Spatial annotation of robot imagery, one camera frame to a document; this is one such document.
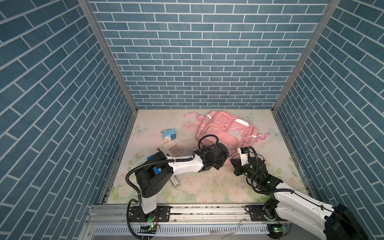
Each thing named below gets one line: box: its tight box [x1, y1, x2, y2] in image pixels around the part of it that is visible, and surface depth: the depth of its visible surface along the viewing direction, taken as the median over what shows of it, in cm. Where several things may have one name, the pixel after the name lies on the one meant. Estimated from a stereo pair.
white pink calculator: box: [157, 140, 184, 157], surface depth 98 cm
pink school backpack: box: [183, 110, 271, 164], surface depth 107 cm
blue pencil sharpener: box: [161, 128, 177, 142], surface depth 102 cm
